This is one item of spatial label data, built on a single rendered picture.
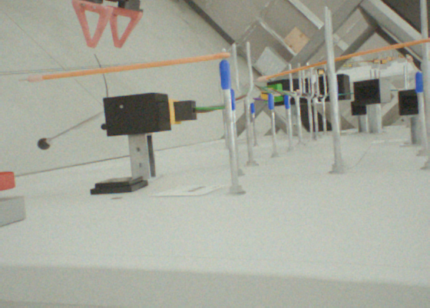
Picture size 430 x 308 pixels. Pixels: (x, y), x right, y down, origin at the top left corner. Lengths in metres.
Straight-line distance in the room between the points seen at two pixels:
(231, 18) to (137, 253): 8.11
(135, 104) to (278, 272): 0.33
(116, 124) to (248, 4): 7.80
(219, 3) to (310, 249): 8.20
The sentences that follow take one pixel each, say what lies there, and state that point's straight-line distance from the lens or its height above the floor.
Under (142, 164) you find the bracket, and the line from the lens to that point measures 0.48.
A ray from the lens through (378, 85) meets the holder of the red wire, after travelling 0.95.
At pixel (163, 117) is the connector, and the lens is 0.47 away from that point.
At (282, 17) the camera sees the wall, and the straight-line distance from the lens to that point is 8.13.
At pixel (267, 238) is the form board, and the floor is 1.25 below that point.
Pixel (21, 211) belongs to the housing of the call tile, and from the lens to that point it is 0.35.
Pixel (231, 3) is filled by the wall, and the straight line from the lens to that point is 8.31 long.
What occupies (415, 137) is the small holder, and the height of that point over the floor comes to 1.30.
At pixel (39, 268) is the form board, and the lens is 0.23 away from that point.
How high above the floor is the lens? 1.33
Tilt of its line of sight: 20 degrees down
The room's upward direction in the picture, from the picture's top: 42 degrees clockwise
